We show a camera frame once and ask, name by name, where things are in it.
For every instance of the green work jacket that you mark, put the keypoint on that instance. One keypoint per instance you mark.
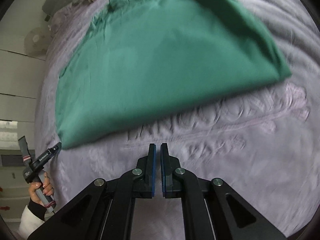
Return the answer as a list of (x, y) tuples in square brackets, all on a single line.
[(142, 60)]

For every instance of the white wardrobe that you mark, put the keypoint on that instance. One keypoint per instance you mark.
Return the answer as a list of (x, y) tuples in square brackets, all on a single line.
[(21, 77)]

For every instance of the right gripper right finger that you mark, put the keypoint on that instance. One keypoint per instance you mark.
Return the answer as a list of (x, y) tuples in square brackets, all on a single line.
[(211, 208)]

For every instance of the person left hand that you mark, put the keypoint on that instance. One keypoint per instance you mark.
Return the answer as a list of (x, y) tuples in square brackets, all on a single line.
[(48, 189)]

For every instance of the white sleeved left forearm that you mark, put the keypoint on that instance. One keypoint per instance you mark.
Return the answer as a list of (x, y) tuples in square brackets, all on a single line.
[(32, 218)]

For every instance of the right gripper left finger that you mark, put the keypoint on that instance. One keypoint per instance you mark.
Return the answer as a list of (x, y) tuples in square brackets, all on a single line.
[(104, 209)]

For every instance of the white standing fan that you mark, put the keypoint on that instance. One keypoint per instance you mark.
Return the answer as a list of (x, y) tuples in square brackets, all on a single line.
[(37, 41)]

